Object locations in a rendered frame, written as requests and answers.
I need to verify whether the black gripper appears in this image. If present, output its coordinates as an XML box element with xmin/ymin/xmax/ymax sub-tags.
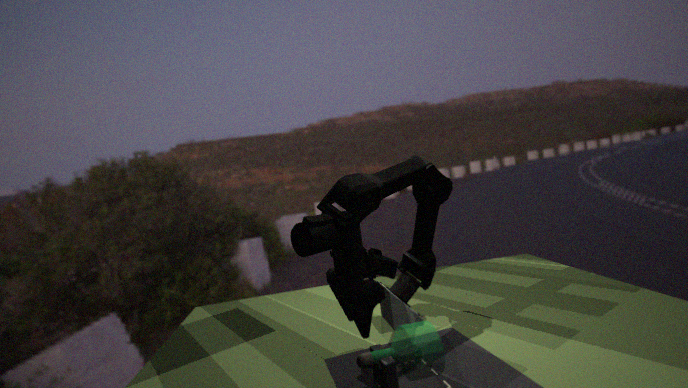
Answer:
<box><xmin>326</xmin><ymin>243</ymin><xmax>385</xmax><ymax>339</ymax></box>

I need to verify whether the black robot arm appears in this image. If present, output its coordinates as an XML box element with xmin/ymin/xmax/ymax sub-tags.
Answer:
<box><xmin>291</xmin><ymin>155</ymin><xmax>452</xmax><ymax>308</ymax></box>

